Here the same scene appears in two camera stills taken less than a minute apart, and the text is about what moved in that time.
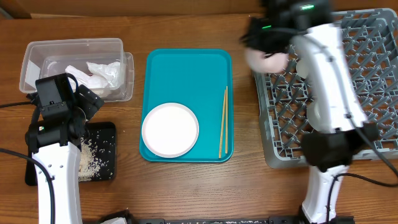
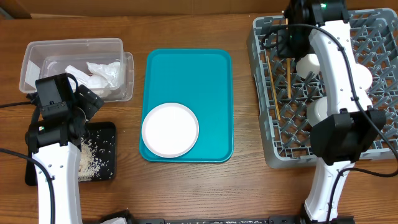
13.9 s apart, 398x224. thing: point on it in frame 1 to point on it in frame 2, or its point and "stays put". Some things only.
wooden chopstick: [226, 118] to [289, 78]
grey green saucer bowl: [316, 112] stays put
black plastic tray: [102, 135] stays put
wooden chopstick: [222, 126] to [277, 107]
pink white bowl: [270, 62] to [362, 78]
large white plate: [170, 130] stays put
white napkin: [86, 80] stays put
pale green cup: [302, 68] stays put
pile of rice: [89, 165] stays put
